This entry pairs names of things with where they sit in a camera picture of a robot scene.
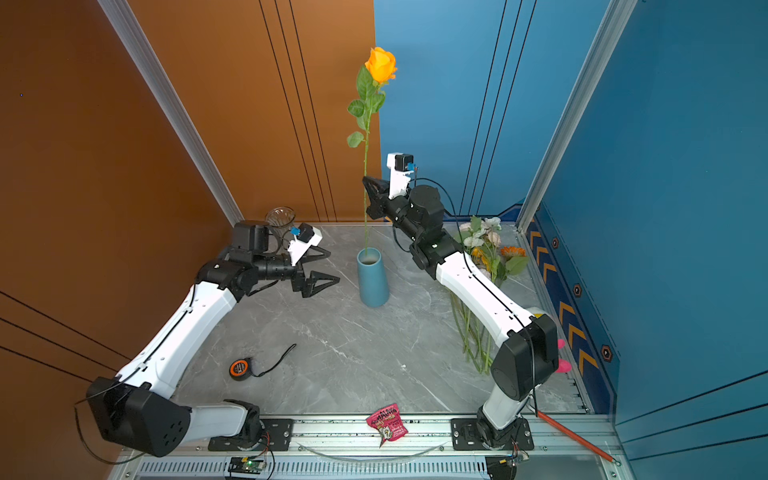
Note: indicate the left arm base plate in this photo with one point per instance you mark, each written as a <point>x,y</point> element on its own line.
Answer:
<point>270,433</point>

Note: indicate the aluminium corner post right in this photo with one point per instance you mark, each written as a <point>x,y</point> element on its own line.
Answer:
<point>610,30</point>

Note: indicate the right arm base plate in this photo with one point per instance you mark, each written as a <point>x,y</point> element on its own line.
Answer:
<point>474,433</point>

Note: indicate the white plush toy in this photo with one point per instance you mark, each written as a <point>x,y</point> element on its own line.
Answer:
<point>564,366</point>

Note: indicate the orange gerbera stem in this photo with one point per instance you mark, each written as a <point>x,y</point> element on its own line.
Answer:
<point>511,262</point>

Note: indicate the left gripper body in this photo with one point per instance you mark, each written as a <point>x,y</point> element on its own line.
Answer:
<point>298,278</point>

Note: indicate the orange yellow small flower stem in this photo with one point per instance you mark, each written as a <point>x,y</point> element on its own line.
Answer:
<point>480,259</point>

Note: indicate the clear glass vase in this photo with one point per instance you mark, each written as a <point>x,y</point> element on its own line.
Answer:
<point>281,221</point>

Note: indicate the red handled tool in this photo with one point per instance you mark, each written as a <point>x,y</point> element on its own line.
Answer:
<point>577,438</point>

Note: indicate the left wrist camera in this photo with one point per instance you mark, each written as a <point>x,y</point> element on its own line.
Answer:
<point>305,236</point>

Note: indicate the white flower stem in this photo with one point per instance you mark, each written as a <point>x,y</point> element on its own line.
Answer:
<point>483,233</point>

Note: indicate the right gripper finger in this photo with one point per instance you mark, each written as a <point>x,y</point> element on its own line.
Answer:
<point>377,189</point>
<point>376,210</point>

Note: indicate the green circuit board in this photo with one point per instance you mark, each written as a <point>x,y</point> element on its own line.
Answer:
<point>247,468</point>

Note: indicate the pink snack packet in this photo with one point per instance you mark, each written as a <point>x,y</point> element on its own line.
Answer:
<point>388,423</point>

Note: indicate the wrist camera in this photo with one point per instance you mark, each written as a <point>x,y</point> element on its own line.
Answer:
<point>401,170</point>
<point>305,236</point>

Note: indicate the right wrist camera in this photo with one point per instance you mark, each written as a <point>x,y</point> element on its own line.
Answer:
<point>401,170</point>

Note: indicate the aluminium corner post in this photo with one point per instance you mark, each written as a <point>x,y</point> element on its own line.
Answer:
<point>610,30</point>
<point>126,25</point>

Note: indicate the aluminium corner post left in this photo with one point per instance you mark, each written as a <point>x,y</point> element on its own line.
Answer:
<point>126,25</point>

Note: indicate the teal cylindrical vase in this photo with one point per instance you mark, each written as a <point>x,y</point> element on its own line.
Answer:
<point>373,284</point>

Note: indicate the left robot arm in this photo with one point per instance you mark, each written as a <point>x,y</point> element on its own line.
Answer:
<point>135,409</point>

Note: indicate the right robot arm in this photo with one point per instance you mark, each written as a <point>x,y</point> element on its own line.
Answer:
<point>528,352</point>

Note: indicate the black connector box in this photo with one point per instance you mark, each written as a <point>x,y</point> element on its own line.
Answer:
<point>501,468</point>

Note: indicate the orange tape measure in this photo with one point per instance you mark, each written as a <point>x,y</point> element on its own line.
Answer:
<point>241,369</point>

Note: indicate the yellow rose stem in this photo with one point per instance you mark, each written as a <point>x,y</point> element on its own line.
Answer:
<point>376,73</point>

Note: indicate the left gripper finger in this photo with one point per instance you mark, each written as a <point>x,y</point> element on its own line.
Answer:
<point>316,282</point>
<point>314,253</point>

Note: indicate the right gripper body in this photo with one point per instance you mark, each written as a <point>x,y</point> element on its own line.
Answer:
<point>396,211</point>

